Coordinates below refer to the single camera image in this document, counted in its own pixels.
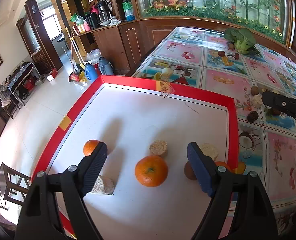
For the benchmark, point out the pale angular sugarcane chunk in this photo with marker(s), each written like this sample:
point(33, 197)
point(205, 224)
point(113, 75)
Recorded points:
point(104, 185)

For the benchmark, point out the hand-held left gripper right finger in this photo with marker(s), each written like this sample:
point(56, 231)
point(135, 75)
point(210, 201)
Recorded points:
point(200, 172)

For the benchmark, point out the broom with dustpan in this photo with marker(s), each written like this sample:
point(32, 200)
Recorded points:
point(75, 76)

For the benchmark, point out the blue thermos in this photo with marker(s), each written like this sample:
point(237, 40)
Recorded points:
point(90, 72)

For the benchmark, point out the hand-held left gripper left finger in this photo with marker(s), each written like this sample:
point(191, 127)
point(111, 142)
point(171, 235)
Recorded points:
point(95, 170)

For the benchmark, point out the brown round fruit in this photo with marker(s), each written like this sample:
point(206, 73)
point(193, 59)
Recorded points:
point(189, 171)
point(254, 90)

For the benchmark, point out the small orange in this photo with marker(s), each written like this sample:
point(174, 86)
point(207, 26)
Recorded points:
point(90, 148)
point(224, 165)

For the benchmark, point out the black kettle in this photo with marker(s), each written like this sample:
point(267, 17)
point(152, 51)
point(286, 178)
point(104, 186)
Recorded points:
point(92, 20)

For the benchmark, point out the white plastic bag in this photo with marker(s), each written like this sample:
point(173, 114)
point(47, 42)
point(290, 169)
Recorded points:
point(94, 55)

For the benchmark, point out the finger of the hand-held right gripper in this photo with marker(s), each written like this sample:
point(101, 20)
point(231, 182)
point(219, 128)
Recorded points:
point(283, 106)

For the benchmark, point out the bamboo print glass partition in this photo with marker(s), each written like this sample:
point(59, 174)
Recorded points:
point(213, 0)

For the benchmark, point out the dark red wrinkled fruit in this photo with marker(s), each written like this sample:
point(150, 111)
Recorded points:
point(252, 116)

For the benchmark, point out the red box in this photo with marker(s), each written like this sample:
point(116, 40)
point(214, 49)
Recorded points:
point(53, 73)

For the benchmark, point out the green bok choy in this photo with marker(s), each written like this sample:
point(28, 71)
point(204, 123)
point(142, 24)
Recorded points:
point(240, 38)

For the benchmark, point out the green label bottle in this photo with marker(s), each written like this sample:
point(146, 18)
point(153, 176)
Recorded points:
point(128, 11)

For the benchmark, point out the dark wooden chair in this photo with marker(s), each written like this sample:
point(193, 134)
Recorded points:
point(6, 170)

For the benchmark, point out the grey thermos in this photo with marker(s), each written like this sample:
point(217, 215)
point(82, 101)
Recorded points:
point(104, 66)

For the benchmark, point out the red rimmed white tray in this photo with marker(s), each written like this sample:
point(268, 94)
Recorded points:
point(143, 115)

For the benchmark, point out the large orange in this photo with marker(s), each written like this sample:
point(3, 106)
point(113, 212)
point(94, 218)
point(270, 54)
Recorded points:
point(151, 171)

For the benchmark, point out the wooden cabinet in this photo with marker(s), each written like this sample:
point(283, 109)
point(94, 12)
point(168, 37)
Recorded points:
point(112, 45)

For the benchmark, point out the red bucket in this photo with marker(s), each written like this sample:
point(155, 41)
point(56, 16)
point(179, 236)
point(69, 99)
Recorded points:
point(30, 83)

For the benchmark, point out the green bag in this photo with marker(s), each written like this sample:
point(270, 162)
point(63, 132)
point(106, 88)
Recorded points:
point(77, 19)

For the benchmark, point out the black coffee pot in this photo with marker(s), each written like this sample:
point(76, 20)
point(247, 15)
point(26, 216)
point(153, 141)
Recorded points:
point(103, 10)

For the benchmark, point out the round tan sugarcane chunk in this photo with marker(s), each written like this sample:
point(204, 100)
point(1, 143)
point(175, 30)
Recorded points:
point(210, 151)
point(158, 147)

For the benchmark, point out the dark desk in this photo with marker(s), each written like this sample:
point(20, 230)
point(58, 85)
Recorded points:
point(22, 73)

